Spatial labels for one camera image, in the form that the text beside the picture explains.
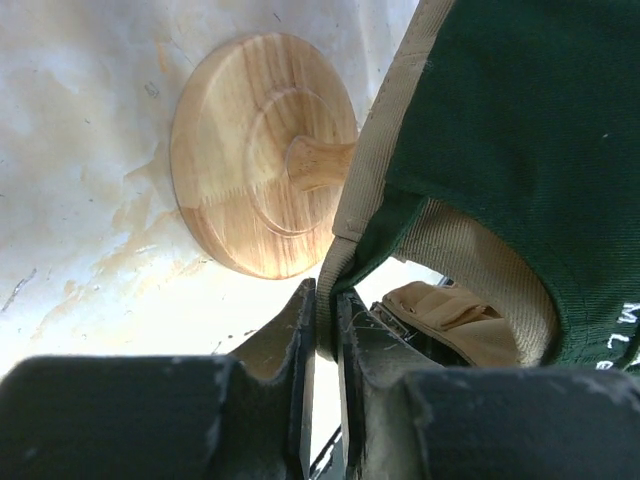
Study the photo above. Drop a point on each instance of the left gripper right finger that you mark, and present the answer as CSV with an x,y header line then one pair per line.
x,y
406,417

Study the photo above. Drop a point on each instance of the wooden hat stand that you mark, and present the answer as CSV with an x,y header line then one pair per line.
x,y
261,143

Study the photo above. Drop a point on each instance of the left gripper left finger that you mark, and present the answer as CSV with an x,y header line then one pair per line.
x,y
244,415

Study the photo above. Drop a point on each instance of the dark green baseball cap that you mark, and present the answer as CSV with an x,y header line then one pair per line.
x,y
516,174

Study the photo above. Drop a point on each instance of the beige baseball cap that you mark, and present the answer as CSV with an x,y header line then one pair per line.
x,y
496,312

